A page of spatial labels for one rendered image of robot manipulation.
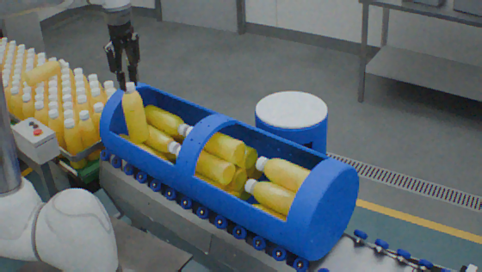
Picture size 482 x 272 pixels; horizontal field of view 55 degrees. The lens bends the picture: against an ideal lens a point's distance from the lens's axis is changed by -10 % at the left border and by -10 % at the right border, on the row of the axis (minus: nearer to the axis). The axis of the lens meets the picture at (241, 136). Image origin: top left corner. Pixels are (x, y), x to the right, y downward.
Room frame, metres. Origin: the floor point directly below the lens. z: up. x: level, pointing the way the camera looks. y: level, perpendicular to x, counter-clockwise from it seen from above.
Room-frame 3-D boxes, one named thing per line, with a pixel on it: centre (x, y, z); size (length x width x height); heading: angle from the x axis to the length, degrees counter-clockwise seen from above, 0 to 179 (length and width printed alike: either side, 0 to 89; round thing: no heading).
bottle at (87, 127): (1.65, 0.60, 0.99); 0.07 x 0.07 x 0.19
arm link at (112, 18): (1.48, 0.36, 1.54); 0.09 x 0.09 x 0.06
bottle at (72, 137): (1.59, 0.65, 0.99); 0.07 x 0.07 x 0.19
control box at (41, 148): (1.56, 0.80, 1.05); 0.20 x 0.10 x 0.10; 48
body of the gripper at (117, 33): (1.48, 0.36, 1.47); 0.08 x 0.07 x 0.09; 138
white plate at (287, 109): (1.71, -0.20, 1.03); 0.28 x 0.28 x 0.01
